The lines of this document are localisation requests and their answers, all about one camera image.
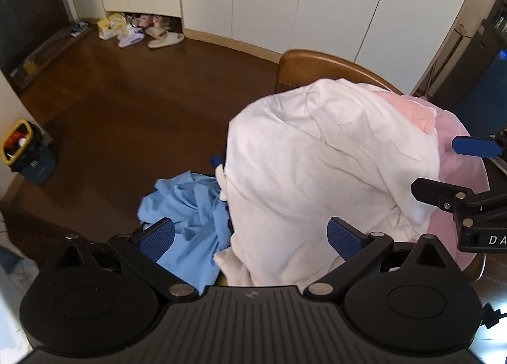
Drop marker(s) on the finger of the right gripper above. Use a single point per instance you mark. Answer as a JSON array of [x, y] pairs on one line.
[[445, 196], [476, 146]]

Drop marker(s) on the yellow rimmed trash bin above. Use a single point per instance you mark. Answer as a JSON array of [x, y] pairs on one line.
[[24, 151]]

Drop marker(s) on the beige slipper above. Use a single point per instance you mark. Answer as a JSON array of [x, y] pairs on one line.
[[168, 39]]

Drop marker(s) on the white pink sport t-shirt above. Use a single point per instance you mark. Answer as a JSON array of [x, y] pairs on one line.
[[333, 148]]

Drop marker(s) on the light blue garment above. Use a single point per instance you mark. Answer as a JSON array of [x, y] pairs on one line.
[[201, 221]]

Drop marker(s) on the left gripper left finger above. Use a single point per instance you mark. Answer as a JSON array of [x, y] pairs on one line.
[[141, 250]]

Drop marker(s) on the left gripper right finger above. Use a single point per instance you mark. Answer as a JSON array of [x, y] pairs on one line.
[[361, 252]]

